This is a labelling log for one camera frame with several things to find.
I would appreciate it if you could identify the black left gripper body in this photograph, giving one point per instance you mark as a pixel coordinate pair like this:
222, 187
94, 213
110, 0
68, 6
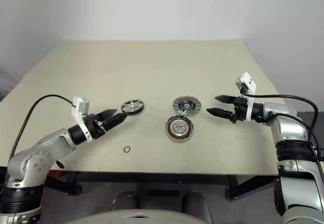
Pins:
95, 126

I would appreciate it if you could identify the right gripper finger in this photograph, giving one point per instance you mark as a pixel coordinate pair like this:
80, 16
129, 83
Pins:
226, 99
220, 113

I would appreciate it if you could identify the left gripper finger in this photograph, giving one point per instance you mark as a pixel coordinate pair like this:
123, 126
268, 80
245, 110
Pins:
114, 121
107, 113

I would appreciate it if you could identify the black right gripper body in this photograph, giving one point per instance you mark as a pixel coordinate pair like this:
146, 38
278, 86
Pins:
240, 110

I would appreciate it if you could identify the silver spoked motor rotor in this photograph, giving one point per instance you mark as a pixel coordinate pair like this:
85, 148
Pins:
132, 106

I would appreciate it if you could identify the motor end cover with circuit board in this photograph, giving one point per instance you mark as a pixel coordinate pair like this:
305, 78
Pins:
192, 106

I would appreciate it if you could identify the motor stator with copper coils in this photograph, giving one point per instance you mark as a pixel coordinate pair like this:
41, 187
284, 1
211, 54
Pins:
172, 130

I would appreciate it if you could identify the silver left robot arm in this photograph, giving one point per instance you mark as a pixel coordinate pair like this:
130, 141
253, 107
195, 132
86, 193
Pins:
33, 158

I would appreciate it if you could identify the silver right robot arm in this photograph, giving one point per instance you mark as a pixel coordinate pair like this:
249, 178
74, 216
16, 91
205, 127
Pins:
288, 130

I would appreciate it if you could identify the red object under table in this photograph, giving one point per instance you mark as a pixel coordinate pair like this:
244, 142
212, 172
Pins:
54, 173

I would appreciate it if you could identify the dark rounded shape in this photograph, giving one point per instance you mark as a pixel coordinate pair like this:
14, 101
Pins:
196, 202
125, 200

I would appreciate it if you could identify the grey robot torso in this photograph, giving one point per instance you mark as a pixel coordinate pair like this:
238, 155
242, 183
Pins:
131, 217

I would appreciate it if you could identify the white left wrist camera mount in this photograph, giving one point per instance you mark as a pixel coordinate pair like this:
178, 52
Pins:
75, 108

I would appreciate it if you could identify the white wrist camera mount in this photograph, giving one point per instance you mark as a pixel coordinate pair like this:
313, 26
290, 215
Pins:
246, 80
75, 108

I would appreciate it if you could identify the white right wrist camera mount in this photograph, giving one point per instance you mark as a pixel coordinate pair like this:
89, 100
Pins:
246, 80

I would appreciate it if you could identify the black table frame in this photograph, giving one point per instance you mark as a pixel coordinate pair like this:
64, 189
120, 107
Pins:
152, 177

